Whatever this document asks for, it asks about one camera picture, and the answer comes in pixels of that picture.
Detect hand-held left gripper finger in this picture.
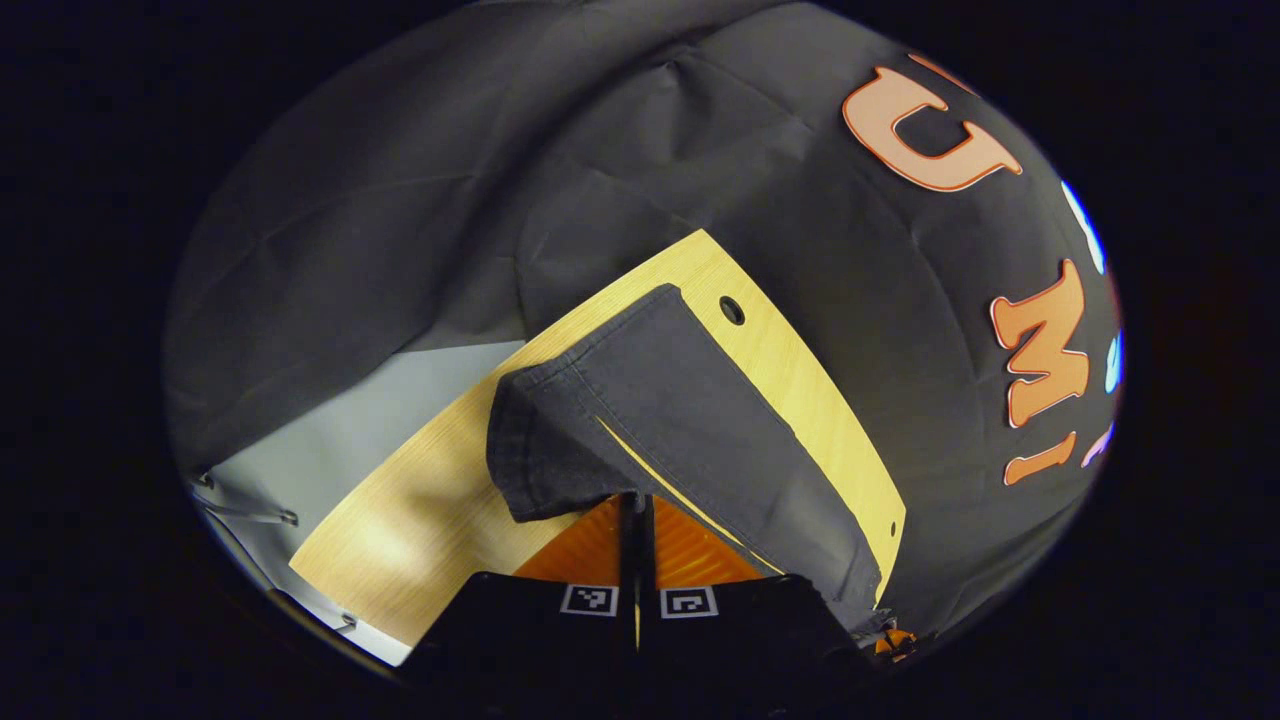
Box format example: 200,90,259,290
640,493,873,701
404,492,642,701

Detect black jeans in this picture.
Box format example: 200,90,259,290
486,283,893,641

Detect black backdrop cloth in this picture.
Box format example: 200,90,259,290
165,0,1126,641

